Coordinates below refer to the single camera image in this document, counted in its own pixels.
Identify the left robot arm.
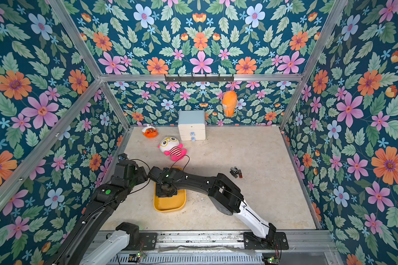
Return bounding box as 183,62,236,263
45,153,148,265

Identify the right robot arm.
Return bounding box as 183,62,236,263
148,167,276,247

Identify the yellow plastic storage box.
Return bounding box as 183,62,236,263
151,177,187,213

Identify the white pink plush toy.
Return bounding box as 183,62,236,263
158,136,187,162

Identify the small orange tiger toy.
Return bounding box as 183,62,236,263
142,124,159,139

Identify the white blue mini drawer cabinet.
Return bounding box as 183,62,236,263
178,110,206,141

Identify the orange hanging plush toy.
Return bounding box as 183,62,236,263
222,91,238,118

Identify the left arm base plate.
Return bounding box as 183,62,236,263
124,232,158,251

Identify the black wall hook rail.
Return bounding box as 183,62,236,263
164,74,234,83

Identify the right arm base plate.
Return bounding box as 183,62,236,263
243,232,289,250

